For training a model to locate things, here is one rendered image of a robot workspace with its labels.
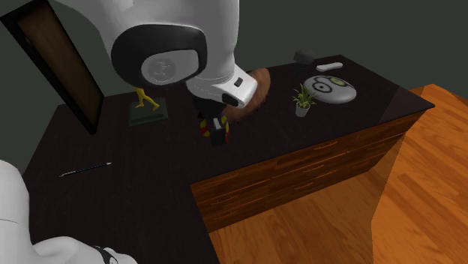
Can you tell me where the dark topped wooden dresser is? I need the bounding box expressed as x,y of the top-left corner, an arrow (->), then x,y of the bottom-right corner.
21,54 -> 437,234

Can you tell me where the grey disc robot vacuum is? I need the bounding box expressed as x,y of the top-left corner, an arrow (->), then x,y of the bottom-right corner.
302,74 -> 358,106

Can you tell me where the dark framed brown panel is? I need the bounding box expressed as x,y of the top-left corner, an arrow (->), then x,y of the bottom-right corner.
0,0 -> 106,136

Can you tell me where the red yellow blue striped ring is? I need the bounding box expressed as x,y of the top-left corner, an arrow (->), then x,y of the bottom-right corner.
198,114 -> 231,144

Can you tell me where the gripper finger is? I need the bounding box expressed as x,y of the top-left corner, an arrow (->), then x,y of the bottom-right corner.
210,121 -> 227,148

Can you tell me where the small plant in white pot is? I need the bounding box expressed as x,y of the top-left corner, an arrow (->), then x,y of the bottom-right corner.
291,82 -> 317,119

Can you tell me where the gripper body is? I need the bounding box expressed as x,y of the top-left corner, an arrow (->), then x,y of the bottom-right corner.
192,94 -> 226,122

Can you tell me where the dark grey block object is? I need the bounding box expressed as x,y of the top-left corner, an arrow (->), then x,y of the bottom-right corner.
292,49 -> 317,77

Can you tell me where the yellow figure on dark base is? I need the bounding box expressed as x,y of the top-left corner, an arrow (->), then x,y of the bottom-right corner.
127,86 -> 170,128

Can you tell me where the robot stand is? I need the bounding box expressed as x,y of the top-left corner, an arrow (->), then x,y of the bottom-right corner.
27,181 -> 221,264

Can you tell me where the white remote control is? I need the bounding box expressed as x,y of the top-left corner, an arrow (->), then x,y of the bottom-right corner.
315,61 -> 344,73

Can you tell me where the dark blue pen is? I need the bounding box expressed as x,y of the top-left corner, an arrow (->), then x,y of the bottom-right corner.
58,161 -> 113,179

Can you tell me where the brown round bowl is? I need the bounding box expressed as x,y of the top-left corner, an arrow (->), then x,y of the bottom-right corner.
226,67 -> 272,122

